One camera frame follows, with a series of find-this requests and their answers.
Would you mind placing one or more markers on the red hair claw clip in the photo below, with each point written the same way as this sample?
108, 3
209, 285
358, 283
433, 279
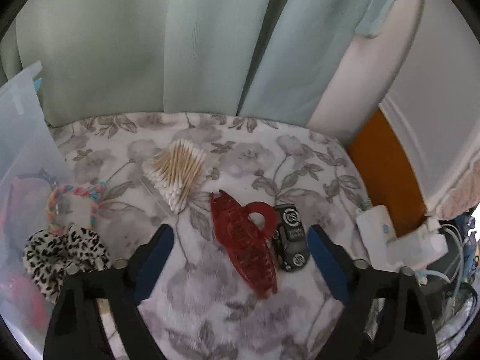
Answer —
244, 232

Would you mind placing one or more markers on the clear plastic storage bin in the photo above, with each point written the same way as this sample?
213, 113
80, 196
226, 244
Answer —
31, 168

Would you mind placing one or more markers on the cotton swab bundle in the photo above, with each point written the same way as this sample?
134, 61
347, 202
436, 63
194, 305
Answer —
176, 171

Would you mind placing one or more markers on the white power adapter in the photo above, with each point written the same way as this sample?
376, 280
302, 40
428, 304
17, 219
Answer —
389, 252

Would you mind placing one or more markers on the leopard print scrunchie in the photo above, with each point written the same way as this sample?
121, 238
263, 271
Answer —
49, 259

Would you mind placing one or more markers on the floral grey table cloth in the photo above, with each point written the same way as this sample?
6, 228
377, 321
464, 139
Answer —
201, 308

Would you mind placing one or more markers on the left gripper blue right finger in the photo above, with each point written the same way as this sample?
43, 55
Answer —
333, 262

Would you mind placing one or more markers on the black toy car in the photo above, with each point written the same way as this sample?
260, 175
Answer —
289, 239

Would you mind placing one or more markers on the pale green curtain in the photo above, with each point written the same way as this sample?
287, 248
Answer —
267, 58

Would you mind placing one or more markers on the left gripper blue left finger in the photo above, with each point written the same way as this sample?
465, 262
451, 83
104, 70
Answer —
149, 261

